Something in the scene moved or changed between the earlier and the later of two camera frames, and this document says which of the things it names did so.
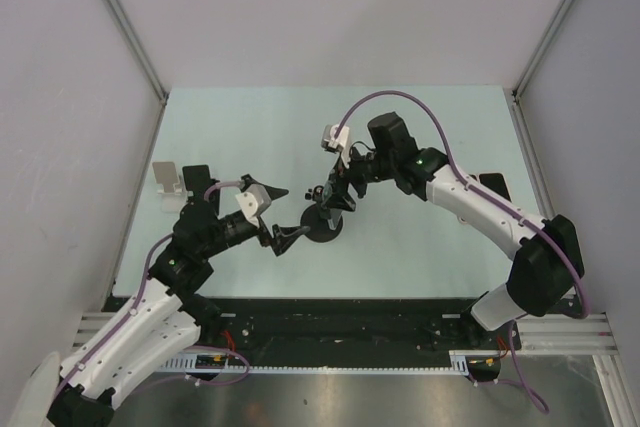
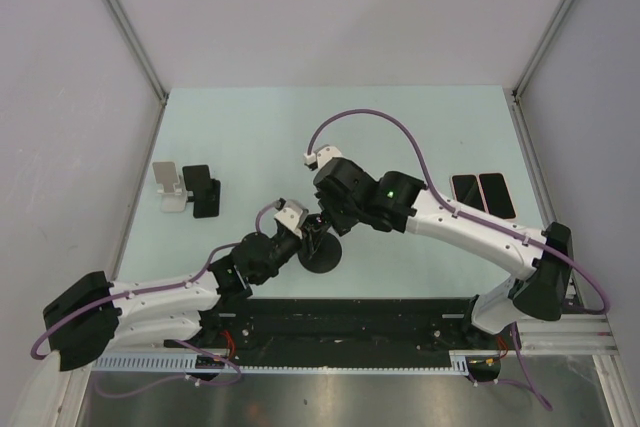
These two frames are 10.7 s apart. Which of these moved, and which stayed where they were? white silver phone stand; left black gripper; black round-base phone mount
Moved: black round-base phone mount; left black gripper
Stayed: white silver phone stand
